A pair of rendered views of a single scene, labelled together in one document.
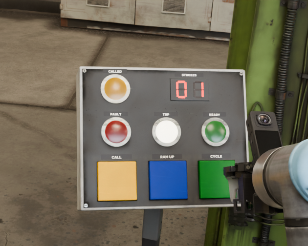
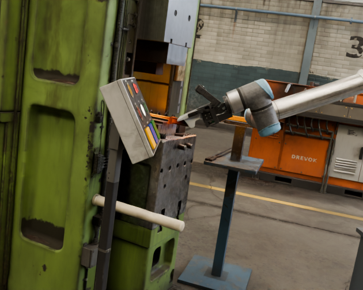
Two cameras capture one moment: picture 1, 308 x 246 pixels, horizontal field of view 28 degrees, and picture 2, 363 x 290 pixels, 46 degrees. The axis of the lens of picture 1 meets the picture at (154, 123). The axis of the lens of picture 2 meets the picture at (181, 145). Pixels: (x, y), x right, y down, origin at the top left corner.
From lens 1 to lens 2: 1.65 m
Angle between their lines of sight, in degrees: 75
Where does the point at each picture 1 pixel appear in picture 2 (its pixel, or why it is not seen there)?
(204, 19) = not seen: outside the picture
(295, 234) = (267, 110)
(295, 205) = (265, 101)
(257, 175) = (236, 100)
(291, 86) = not seen: hidden behind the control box
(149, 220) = (117, 170)
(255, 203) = (218, 118)
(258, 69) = (102, 81)
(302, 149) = (264, 82)
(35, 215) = not seen: outside the picture
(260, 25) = (104, 57)
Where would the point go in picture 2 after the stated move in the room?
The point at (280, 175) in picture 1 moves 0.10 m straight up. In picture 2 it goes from (257, 94) to (261, 67)
